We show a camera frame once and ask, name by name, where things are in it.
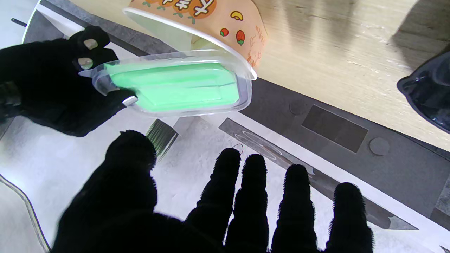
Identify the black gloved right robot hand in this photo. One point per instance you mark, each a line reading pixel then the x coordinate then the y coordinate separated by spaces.
pixel 45 84

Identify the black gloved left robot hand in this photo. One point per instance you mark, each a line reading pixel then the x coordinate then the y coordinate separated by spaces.
pixel 119 203

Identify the clear plastic lid green inside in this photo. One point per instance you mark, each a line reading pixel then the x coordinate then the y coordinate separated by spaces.
pixel 175 88

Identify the white paper food container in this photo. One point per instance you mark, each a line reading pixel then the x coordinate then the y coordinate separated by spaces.
pixel 225 24

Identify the grey built-in cooktop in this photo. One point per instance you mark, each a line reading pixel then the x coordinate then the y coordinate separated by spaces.
pixel 316 168

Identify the black cast iron pan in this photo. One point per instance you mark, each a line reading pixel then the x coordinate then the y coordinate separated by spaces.
pixel 429 95

